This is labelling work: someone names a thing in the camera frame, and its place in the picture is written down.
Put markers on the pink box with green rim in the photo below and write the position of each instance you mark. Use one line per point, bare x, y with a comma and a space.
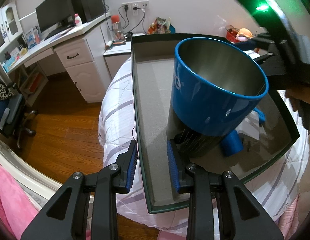
152, 75

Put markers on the black computer monitor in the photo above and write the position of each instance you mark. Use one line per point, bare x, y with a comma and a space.
51, 12

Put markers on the white striped quilt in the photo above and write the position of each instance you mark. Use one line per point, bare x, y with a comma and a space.
283, 190

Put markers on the red storage box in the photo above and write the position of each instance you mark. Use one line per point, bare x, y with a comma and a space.
231, 34

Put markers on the white computer desk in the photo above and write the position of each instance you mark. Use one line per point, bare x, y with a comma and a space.
80, 51

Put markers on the pink white bottle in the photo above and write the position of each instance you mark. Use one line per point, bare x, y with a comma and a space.
77, 19

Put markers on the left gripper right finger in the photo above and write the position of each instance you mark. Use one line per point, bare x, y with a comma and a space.
240, 215

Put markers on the colourful snack bags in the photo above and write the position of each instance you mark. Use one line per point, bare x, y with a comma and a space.
161, 26

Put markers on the office chair with leopard cloth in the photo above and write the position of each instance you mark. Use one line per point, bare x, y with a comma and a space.
13, 115

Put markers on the black computer tower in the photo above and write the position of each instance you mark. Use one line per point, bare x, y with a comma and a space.
86, 0

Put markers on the pink blanket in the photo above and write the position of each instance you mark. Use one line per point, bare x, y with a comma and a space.
16, 209

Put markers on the white wall socket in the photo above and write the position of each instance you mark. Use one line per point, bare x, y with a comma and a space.
132, 6

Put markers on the orange plush toy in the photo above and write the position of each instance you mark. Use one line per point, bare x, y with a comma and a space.
244, 34

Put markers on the blue black cup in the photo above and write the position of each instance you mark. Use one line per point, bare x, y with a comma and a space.
215, 86

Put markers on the white glass door cabinet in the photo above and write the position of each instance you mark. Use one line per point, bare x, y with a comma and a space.
10, 27

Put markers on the blue capped clear tube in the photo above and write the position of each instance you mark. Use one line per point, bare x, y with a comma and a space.
231, 144

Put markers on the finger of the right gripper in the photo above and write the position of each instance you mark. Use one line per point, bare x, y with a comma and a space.
251, 44
261, 115

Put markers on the white bedside cabinet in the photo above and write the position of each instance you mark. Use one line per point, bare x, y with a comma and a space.
116, 55

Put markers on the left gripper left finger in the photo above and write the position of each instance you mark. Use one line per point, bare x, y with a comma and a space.
65, 214

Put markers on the red lidded water bottle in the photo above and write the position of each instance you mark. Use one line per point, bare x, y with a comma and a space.
117, 28

